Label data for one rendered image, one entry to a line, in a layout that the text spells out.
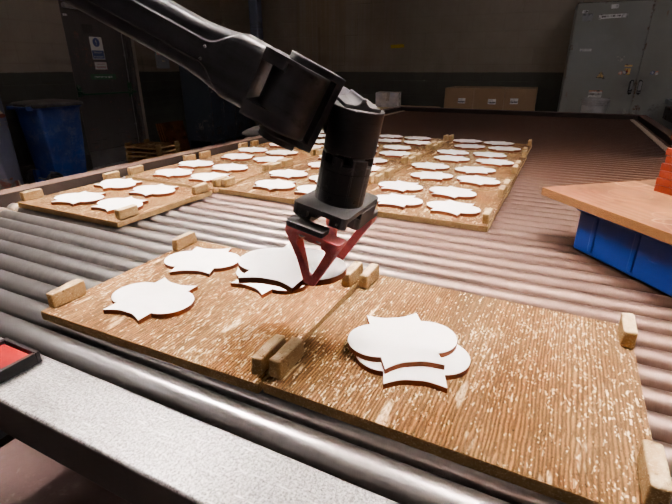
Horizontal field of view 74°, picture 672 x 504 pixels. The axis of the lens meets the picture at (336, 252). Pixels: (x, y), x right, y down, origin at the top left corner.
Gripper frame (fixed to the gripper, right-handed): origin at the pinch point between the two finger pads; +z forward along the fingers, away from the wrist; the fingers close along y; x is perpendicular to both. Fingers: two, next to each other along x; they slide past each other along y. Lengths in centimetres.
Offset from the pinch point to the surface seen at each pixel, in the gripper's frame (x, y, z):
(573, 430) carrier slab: 31.9, 2.1, 5.7
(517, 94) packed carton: -18, -625, 13
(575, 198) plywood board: 30, -56, -4
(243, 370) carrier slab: -4.6, 8.3, 13.7
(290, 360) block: 0.3, 5.7, 11.1
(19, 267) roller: -66, -3, 29
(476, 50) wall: -100, -708, -28
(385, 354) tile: 10.5, -0.1, 8.7
